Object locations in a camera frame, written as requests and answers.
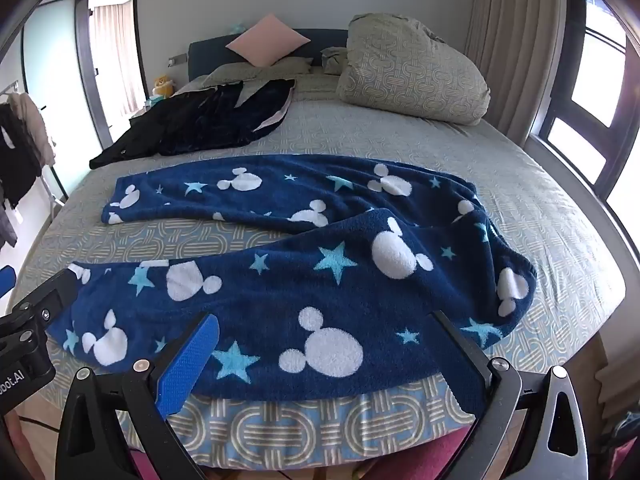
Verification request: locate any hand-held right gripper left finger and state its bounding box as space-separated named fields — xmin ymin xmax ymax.
xmin=54 ymin=312 xmax=221 ymax=480

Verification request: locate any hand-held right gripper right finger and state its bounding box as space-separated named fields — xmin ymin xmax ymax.
xmin=431 ymin=310 xmax=591 ymax=480

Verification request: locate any blue Mickey star fleece blanket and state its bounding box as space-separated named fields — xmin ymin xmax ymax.
xmin=60 ymin=152 xmax=538 ymax=403

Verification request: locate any white clothes rack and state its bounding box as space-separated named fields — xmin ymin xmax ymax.
xmin=41 ymin=162 xmax=69 ymax=222

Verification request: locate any bed with patterned sheet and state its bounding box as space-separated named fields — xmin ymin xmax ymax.
xmin=20 ymin=72 xmax=628 ymax=472

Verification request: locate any dark bag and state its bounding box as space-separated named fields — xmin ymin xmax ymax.
xmin=597 ymin=407 xmax=640 ymax=480

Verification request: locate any black garment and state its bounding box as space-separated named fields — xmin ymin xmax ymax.
xmin=89 ymin=78 xmax=297 ymax=171

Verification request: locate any striped beige curtain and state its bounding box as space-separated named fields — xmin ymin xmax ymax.
xmin=90 ymin=2 xmax=143 ymax=117

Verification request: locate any large patterned pillow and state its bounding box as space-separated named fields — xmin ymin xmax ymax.
xmin=336 ymin=13 xmax=492 ymax=127

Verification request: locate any pink pillow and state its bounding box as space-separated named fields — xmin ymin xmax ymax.
xmin=225 ymin=13 xmax=312 ymax=67

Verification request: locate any small patterned pillow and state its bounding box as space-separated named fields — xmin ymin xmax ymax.
xmin=320 ymin=47 xmax=351 ymax=76

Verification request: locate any dark blue headboard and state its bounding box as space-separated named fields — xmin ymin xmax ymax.
xmin=188 ymin=28 xmax=349 ymax=83

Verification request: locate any dark door frame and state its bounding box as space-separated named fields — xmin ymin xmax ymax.
xmin=74 ymin=0 xmax=142 ymax=147

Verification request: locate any dark window frame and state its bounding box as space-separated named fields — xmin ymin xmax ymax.
xmin=527 ymin=0 xmax=640 ymax=221

